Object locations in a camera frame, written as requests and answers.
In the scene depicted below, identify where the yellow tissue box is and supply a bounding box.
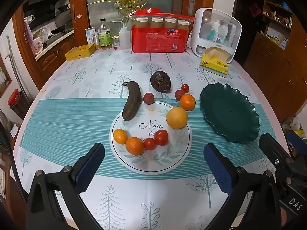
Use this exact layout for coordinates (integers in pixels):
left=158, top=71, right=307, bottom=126
left=200, top=47, right=231, bottom=78

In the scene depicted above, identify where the orange mandarin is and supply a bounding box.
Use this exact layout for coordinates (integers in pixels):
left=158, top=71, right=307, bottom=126
left=125, top=137, right=145, bottom=156
left=180, top=94, right=196, bottom=111

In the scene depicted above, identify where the flat yellow box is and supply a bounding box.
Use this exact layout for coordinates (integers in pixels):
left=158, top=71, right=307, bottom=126
left=65, top=44, right=96, bottom=61

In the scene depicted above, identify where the tree print tablecloth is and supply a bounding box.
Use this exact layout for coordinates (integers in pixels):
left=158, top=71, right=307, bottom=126
left=13, top=47, right=288, bottom=230

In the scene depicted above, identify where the white bottle teal label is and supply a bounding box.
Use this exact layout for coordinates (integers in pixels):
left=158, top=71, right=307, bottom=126
left=208, top=20, right=220, bottom=41

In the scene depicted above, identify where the red paper cup pack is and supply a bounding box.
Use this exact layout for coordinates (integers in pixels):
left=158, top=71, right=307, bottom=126
left=131, top=8, right=196, bottom=53

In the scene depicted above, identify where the dark green scalloped plate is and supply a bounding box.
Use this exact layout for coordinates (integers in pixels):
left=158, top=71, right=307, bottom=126
left=200, top=82, right=261, bottom=145

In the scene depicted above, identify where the yellowish mandarin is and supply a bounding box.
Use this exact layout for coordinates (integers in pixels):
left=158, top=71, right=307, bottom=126
left=113, top=129, right=128, bottom=145

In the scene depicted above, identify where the dark avocado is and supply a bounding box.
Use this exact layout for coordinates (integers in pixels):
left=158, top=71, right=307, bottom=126
left=150, top=71, right=172, bottom=93

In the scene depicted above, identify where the white storage box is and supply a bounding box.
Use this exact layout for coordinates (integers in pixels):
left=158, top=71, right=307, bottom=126
left=191, top=8, right=243, bottom=64

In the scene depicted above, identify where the wooden wall shelf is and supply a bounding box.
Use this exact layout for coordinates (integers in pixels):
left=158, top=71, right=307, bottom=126
left=260, top=0, right=294, bottom=51

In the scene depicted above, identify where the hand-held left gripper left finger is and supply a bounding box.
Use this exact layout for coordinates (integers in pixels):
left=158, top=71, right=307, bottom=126
left=25, top=142, right=105, bottom=230

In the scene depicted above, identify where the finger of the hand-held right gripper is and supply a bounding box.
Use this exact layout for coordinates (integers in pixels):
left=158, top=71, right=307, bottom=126
left=286, top=131, right=307, bottom=154
left=258, top=133, right=294, bottom=171

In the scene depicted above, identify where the green label glass bottle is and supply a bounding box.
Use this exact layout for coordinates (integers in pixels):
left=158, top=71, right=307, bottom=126
left=98, top=18, right=113, bottom=50

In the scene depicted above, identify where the red bin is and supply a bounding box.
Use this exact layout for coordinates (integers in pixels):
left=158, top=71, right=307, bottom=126
left=7, top=89, right=30, bottom=120

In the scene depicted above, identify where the wooden kitchen cabinet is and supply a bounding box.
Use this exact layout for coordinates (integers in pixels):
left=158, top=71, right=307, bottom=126
left=36, top=30, right=77, bottom=82

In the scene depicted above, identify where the white wash bottle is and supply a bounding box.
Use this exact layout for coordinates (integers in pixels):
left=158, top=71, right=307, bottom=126
left=110, top=20, right=131, bottom=49

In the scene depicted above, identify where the blue white card box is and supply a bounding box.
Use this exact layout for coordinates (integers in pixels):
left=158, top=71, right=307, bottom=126
left=86, top=27, right=96, bottom=45

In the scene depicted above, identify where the metal tin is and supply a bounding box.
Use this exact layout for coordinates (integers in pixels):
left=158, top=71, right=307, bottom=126
left=93, top=33, right=101, bottom=51

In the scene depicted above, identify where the dark overripe banana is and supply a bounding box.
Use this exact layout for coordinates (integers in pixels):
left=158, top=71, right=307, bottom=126
left=122, top=81, right=142, bottom=121

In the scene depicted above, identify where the range hood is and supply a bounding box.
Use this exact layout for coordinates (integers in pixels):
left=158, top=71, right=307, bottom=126
left=24, top=0, right=70, bottom=12

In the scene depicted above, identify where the red tomato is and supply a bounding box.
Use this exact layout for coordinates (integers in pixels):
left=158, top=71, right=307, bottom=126
left=154, top=129, right=169, bottom=146
left=143, top=137, right=158, bottom=150

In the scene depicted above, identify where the large yellow orange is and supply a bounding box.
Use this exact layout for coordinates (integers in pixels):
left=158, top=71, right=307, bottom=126
left=166, top=107, right=188, bottom=129

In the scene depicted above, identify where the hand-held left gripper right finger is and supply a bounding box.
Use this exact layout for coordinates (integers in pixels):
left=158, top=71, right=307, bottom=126
left=203, top=143, right=282, bottom=230

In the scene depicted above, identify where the white printed round plate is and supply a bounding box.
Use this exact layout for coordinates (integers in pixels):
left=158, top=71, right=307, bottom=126
left=110, top=101, right=193, bottom=174

